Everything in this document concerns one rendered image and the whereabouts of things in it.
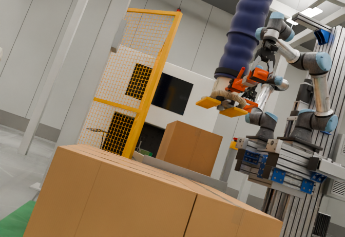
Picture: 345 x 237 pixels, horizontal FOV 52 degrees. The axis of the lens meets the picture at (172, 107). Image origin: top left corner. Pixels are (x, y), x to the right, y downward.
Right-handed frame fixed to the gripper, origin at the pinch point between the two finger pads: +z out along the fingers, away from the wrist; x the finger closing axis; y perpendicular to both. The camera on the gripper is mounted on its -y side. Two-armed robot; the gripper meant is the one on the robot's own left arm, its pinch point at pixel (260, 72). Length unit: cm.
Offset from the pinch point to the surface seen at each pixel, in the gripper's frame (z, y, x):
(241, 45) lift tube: -30, 51, 2
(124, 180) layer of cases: 72, -28, 50
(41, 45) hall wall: -144, 943, 387
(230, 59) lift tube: -19, 52, 6
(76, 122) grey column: 54, 166, 101
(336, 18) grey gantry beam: -190, 243, -155
